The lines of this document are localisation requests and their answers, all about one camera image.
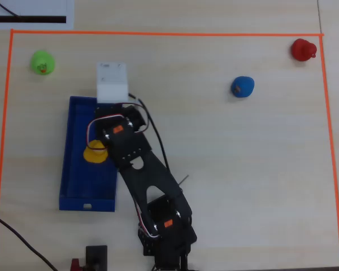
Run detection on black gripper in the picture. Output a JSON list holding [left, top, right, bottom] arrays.
[[94, 102, 147, 133]]

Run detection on yellow rubber duck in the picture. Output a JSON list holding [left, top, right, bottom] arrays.
[[82, 138, 110, 164]]

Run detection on blue plastic box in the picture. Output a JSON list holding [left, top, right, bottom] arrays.
[[58, 95, 119, 212]]

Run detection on green rubber duck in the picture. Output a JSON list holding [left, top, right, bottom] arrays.
[[30, 50, 57, 76]]

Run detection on blue rubber duck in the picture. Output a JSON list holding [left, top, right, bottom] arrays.
[[231, 76, 255, 99]]

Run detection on red rubber duck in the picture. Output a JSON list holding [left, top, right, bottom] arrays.
[[290, 38, 318, 62]]

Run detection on white paper with black bar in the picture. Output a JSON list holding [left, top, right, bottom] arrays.
[[0, 0, 75, 30]]

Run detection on white camera housing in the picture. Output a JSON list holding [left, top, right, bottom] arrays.
[[96, 62, 131, 104]]

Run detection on wrist servo wire loop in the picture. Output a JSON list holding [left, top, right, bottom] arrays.
[[86, 102, 151, 151]]

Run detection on black camera cable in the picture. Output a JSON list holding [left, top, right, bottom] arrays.
[[128, 92, 171, 171]]

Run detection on orange tape frame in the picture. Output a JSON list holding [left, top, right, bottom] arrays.
[[0, 28, 339, 268]]

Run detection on base servo wire bundle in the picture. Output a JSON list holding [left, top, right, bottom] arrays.
[[132, 191, 162, 238]]

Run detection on black camera stand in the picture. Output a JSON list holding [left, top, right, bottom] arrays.
[[85, 245, 108, 271]]

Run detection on thin black cable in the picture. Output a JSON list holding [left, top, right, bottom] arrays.
[[0, 0, 20, 18]]

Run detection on long black cable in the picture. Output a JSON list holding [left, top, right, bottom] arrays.
[[0, 209, 59, 271]]

